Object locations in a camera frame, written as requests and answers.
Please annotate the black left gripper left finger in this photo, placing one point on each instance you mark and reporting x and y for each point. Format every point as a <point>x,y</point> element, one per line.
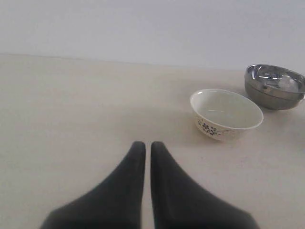
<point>116,203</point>

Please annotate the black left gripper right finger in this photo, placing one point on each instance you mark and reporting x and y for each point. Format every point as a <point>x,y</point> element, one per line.
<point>179,202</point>

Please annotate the lower stainless steel bowl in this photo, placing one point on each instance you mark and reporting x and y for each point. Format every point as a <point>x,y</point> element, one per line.
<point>274,87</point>

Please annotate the white floral ceramic bowl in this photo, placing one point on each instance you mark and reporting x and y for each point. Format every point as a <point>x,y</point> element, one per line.
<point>224,115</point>

